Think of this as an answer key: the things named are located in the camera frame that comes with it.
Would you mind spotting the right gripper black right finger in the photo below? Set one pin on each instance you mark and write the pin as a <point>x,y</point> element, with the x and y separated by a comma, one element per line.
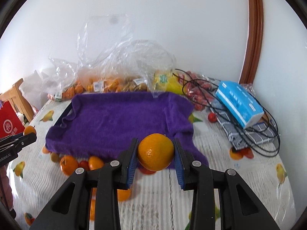
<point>240,208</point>

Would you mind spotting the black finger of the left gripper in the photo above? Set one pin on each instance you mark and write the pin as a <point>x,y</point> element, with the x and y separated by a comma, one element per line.
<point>18,141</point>

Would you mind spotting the small orange tangerine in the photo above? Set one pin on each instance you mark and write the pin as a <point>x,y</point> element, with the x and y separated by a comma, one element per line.
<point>29,129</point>

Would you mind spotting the small orange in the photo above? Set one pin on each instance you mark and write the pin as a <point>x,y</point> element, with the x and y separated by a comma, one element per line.
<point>95,163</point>

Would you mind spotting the small red tomato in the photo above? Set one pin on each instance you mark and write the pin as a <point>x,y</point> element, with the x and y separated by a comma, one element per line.
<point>84,164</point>

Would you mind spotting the greenish small kumquat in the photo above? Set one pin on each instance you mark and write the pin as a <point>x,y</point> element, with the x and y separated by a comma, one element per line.
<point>54,157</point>

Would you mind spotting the large orange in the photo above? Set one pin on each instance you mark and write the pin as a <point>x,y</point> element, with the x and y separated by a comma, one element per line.
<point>155,152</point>

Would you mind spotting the bag of red fruits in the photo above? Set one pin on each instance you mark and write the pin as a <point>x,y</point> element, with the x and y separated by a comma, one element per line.
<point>198,90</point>

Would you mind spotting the red paper bag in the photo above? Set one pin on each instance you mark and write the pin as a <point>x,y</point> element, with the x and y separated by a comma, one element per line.
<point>10,124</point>

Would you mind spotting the wooden chair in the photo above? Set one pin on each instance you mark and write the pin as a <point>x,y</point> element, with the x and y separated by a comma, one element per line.
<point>17,100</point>

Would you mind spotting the purple towel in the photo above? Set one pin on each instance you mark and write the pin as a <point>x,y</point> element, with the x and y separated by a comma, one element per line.
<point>103,125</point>

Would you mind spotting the white plastic bag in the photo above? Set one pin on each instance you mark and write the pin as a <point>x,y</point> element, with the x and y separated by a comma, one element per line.
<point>31,89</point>

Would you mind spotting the black tray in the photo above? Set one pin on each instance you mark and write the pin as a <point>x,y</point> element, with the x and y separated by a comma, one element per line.
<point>66,112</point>

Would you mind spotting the small red fruit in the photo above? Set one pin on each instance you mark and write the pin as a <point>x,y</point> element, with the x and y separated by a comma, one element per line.
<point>212,117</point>

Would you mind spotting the clear bag of tangerines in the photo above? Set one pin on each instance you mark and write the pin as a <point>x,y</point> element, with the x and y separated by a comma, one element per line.
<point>63,83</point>

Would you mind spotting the grey checked cloth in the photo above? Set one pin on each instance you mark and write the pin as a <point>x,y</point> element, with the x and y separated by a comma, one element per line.
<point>263,137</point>

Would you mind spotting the blue tissue pack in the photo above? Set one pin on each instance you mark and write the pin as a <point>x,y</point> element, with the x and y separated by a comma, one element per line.
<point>243,106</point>

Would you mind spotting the yellow snack bag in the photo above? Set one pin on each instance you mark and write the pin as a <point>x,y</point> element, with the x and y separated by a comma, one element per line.
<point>168,82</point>

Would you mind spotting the clear bag of kumquats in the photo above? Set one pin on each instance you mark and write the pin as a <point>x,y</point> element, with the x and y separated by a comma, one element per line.
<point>111,60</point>

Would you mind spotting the brown wooden door frame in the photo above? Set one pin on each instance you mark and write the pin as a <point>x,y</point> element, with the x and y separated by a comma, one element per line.
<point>254,41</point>

